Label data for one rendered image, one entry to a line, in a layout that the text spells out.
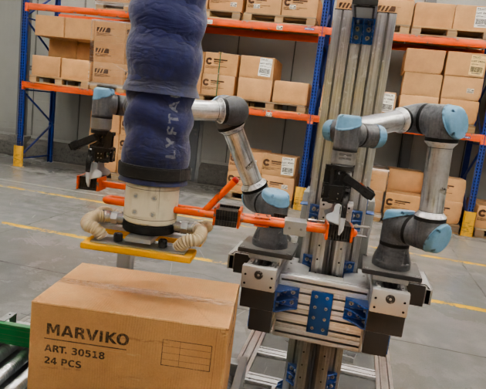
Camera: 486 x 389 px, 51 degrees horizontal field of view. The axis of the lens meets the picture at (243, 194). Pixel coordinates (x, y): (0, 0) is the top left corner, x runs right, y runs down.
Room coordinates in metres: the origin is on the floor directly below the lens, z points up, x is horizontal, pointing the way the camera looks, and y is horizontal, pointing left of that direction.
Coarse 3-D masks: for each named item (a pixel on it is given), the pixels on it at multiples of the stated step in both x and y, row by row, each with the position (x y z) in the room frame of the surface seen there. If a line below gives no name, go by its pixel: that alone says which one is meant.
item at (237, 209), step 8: (216, 208) 1.56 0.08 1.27; (224, 208) 1.61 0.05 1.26; (232, 208) 1.63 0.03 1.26; (240, 208) 1.58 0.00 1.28; (216, 216) 1.56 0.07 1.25; (224, 216) 1.56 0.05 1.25; (232, 216) 1.55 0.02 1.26; (240, 216) 1.56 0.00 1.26; (216, 224) 1.55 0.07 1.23; (224, 224) 1.55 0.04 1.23; (232, 224) 1.55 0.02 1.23; (240, 224) 1.60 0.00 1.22
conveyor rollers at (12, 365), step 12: (0, 348) 1.88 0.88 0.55; (12, 348) 1.92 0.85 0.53; (24, 348) 1.90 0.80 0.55; (0, 360) 1.83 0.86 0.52; (12, 360) 1.80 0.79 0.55; (24, 360) 1.84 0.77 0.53; (0, 372) 1.71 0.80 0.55; (12, 372) 1.76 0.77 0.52; (24, 372) 1.73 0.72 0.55; (0, 384) 1.69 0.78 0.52; (12, 384) 1.64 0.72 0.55; (24, 384) 1.68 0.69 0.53; (228, 384) 1.81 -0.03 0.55
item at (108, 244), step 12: (84, 240) 1.51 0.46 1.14; (96, 240) 1.51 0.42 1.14; (108, 240) 1.52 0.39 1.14; (120, 240) 1.52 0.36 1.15; (120, 252) 1.47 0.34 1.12; (132, 252) 1.47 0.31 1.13; (144, 252) 1.47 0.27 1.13; (156, 252) 1.47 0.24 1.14; (168, 252) 1.48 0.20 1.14; (180, 252) 1.48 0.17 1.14; (192, 252) 1.51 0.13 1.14
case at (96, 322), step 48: (96, 288) 1.61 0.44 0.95; (144, 288) 1.66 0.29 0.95; (192, 288) 1.71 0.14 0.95; (48, 336) 1.45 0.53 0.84; (96, 336) 1.44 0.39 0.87; (144, 336) 1.43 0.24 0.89; (192, 336) 1.42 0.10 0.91; (48, 384) 1.45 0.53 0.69; (96, 384) 1.44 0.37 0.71; (144, 384) 1.43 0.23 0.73; (192, 384) 1.42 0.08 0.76
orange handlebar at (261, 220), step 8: (104, 184) 1.88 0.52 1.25; (112, 184) 1.88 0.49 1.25; (120, 184) 1.88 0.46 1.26; (104, 200) 1.60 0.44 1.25; (112, 200) 1.60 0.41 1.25; (120, 200) 1.60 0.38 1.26; (176, 208) 1.58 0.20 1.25; (184, 208) 1.58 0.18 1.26; (192, 208) 1.59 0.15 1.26; (200, 208) 1.62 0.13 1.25; (200, 216) 1.58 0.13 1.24; (208, 216) 1.57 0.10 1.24; (248, 216) 1.57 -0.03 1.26; (256, 216) 1.57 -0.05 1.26; (264, 216) 1.58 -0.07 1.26; (256, 224) 1.57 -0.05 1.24; (264, 224) 1.56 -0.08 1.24; (272, 224) 1.56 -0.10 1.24; (280, 224) 1.56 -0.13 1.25; (312, 224) 1.59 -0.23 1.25; (320, 224) 1.59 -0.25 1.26; (320, 232) 1.55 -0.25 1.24
